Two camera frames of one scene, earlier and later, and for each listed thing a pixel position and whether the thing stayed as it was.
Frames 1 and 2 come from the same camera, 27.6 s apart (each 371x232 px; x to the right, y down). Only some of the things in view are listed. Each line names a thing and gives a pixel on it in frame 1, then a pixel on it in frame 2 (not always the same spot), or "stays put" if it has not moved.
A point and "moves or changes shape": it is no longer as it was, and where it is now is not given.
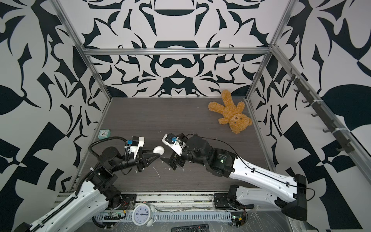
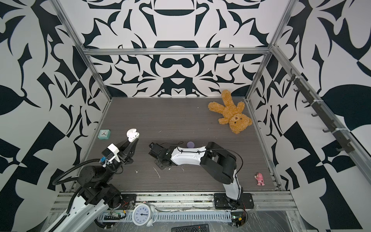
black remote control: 197,228 stays put
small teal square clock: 104,134 stays put
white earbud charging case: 158,150 moves or changes shape
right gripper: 170,162 -> 160,166
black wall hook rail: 318,108 stays put
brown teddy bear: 231,113 stays put
